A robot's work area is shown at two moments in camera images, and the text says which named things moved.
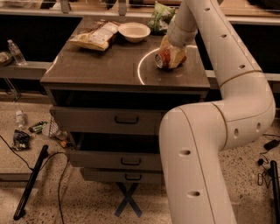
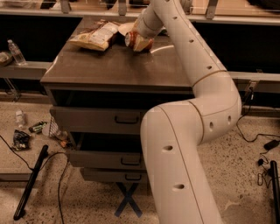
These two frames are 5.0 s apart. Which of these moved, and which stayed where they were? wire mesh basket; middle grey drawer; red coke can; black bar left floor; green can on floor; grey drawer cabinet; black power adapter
Moved: red coke can
Stayed: green can on floor; black power adapter; black bar left floor; wire mesh basket; grey drawer cabinet; middle grey drawer
